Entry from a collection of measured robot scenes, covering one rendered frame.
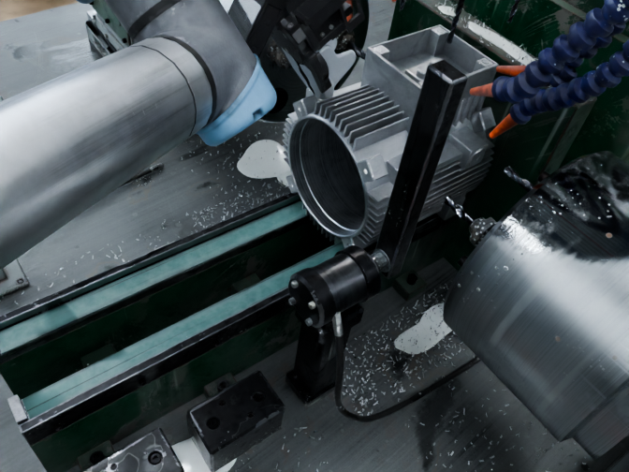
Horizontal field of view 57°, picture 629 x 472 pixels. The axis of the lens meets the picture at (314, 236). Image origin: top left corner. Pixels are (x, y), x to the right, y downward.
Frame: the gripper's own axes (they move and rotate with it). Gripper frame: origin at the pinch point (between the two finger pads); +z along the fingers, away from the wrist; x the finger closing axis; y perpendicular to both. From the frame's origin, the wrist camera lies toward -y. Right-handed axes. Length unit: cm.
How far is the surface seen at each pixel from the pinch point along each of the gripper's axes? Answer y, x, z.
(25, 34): -28, 78, 17
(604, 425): -3.9, -45.0, 2.7
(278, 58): 0.8, 12.3, 3.6
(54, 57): -26, 67, 18
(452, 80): 4.3, -20.6, -15.9
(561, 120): 18.1, -19.9, 7.1
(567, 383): -3.8, -40.8, 0.7
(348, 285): -12.3, -21.2, -0.8
